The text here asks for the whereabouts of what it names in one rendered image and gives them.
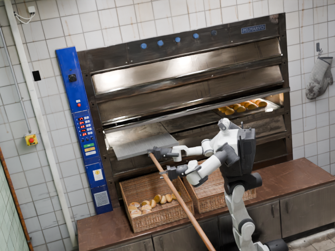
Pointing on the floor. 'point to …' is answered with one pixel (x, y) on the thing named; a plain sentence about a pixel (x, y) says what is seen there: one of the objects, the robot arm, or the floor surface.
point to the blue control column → (70, 60)
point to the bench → (221, 227)
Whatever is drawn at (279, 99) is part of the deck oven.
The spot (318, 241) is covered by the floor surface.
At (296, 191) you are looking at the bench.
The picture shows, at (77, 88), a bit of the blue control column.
